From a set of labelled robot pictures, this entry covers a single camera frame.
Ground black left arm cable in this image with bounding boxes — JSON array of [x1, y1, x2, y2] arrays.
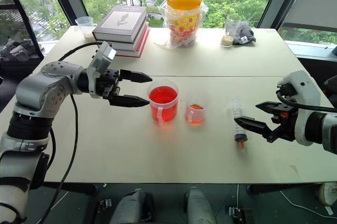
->
[[34, 41, 104, 224]]

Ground red cover book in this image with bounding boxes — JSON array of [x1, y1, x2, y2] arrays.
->
[[113, 27, 151, 59]]

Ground grey rounded robot leg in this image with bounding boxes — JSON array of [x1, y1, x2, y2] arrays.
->
[[108, 188, 155, 224], [183, 186, 219, 224]]

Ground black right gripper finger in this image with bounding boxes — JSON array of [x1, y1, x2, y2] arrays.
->
[[255, 100, 284, 116], [233, 116, 275, 144]]

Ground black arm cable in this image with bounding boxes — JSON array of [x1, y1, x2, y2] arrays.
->
[[34, 41, 104, 224], [275, 89, 337, 114]]

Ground orange-lid candy jar in bag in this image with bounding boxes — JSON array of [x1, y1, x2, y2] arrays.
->
[[153, 0, 209, 50]]

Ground clear plastic syringe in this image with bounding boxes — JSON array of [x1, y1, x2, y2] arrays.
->
[[226, 97, 250, 154]]

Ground black table leg bar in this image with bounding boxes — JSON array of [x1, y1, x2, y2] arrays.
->
[[42, 181, 100, 196], [246, 181, 325, 196]]

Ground black floor device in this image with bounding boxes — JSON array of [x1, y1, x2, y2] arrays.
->
[[228, 206, 255, 224]]

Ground glass cup with grains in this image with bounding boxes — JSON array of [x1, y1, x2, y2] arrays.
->
[[220, 13, 243, 48]]

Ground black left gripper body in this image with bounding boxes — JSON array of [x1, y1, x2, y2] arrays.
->
[[95, 69, 122, 101]]

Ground small beaker of orange liquid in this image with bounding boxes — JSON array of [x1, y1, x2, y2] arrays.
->
[[184, 93, 209, 125]]

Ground grey window blind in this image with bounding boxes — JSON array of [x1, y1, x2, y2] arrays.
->
[[283, 0, 337, 33]]

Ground thin white-edged book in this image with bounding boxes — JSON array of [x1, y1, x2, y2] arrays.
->
[[109, 21, 150, 52]]

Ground white floor cable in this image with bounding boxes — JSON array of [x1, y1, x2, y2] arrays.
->
[[278, 189, 337, 222]]

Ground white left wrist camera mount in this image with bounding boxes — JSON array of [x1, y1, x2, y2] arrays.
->
[[86, 40, 117, 99]]

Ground white round floor object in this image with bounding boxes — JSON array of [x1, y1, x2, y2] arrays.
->
[[316, 181, 337, 207]]

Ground grey folded cloth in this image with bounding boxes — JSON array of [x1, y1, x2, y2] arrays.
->
[[232, 22, 257, 46]]

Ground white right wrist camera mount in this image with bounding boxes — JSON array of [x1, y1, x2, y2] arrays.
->
[[277, 70, 328, 146]]

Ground large beaker of red liquid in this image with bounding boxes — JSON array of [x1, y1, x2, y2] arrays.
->
[[146, 78, 180, 130]]

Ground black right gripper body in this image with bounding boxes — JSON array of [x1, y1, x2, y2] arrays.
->
[[270, 104, 300, 142]]

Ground black metal stand frame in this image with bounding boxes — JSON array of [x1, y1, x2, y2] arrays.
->
[[0, 0, 45, 59]]

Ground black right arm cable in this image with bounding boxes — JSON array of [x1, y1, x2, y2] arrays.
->
[[275, 89, 337, 114]]

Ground grey hardcover book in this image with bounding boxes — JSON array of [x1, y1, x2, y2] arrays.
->
[[92, 5, 148, 44]]

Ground grey work gloves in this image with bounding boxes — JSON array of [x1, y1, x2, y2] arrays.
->
[[0, 38, 41, 63]]

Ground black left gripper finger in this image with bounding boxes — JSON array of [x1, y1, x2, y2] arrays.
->
[[107, 94, 151, 108], [120, 69, 154, 84]]

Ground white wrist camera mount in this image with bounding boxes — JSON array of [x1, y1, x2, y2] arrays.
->
[[277, 70, 328, 146], [86, 40, 117, 99]]

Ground clear plastic measuring cup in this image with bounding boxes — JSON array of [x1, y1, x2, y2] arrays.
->
[[74, 16, 98, 42]]

